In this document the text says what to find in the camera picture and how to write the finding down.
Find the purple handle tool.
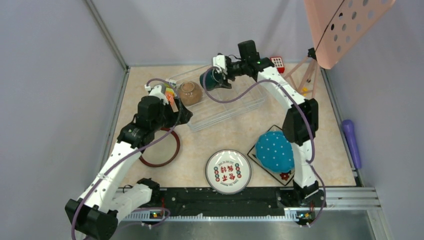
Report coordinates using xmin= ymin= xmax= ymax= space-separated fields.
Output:
xmin=341 ymin=119 xmax=362 ymax=169

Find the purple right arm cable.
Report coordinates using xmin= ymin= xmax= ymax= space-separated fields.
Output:
xmin=202 ymin=66 xmax=327 ymax=226

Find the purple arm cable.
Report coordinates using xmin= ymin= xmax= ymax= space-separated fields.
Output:
xmin=202 ymin=66 xmax=327 ymax=226
xmin=70 ymin=78 xmax=183 ymax=240

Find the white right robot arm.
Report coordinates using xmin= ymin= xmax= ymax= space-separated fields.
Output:
xmin=202 ymin=40 xmax=326 ymax=208

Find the dark green mug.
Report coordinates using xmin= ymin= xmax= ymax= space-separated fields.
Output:
xmin=199 ymin=70 xmax=223 ymax=91

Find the blue polka dot plate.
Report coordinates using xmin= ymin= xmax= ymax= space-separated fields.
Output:
xmin=255 ymin=131 xmax=295 ymax=173

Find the square floral plate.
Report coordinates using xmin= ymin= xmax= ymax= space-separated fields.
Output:
xmin=247 ymin=125 xmax=295 ymax=186

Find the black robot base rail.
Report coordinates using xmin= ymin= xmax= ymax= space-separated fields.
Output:
xmin=143 ymin=187 xmax=324 ymax=217

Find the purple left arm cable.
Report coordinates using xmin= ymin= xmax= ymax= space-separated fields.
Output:
xmin=70 ymin=78 xmax=183 ymax=240

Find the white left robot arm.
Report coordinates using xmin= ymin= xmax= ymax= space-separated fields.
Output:
xmin=65 ymin=79 xmax=193 ymax=240

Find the brown speckled bowl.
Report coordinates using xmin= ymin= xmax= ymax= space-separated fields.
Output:
xmin=178 ymin=81 xmax=203 ymax=106

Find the yellow triangle toy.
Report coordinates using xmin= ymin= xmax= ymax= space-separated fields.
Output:
xmin=300 ymin=87 xmax=310 ymax=96

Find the red rimmed round plate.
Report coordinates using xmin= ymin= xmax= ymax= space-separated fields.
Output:
xmin=139 ymin=130 xmax=181 ymax=168

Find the pink perforated music stand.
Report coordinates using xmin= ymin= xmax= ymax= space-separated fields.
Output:
xmin=284 ymin=0 xmax=395 ymax=98

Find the orange patterned bowl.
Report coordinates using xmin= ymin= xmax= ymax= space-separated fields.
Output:
xmin=165 ymin=87 xmax=176 ymax=105

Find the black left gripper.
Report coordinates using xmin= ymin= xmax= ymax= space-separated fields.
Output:
xmin=151 ymin=95 xmax=193 ymax=132

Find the red toy block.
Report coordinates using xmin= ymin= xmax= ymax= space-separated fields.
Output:
xmin=270 ymin=56 xmax=286 ymax=74

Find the white printed plate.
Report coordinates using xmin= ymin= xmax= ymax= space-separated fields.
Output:
xmin=205 ymin=149 xmax=252 ymax=195

